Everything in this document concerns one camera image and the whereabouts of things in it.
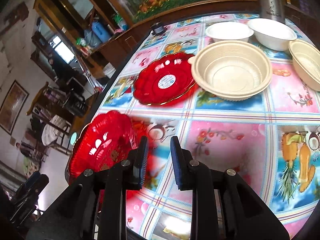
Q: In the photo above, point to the white bowl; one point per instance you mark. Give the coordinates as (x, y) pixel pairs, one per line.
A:
(224, 31)
(272, 34)

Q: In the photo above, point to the small black jar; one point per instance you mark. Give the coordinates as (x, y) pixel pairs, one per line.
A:
(158, 29)

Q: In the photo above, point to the blue water jug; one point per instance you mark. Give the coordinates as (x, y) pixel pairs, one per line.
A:
(100, 31)

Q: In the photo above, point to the white plastic bucket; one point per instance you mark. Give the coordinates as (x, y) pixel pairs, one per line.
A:
(109, 70)

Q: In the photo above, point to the stainless steel thermos jug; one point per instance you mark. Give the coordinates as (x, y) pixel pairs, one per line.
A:
(271, 0)

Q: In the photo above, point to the wooden cabinet counter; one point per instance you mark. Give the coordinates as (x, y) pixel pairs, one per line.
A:
(116, 51)

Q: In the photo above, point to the dark wooden chair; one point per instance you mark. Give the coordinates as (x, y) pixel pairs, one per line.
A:
(59, 123)

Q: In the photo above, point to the black box on chair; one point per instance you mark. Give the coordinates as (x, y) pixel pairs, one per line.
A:
(76, 104)

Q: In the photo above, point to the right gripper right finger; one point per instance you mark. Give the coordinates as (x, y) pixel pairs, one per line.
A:
(183, 165)

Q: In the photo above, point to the teal cup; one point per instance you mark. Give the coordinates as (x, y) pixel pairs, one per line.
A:
(73, 138)

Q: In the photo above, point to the colourful patterned tablecloth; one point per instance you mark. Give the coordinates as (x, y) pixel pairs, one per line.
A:
(271, 139)

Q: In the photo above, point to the small beige ribbed bowl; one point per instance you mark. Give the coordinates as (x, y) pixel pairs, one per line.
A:
(305, 59)

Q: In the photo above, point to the small red gold-rimmed plate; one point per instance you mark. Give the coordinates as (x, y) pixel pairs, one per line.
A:
(164, 80)

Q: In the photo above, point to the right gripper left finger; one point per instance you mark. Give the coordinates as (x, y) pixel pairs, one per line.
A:
(135, 174)

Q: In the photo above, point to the yellow-green basin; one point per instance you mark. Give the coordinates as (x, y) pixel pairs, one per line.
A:
(30, 166)

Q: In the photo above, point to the large beige ribbed bowl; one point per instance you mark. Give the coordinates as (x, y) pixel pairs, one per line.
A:
(231, 70)

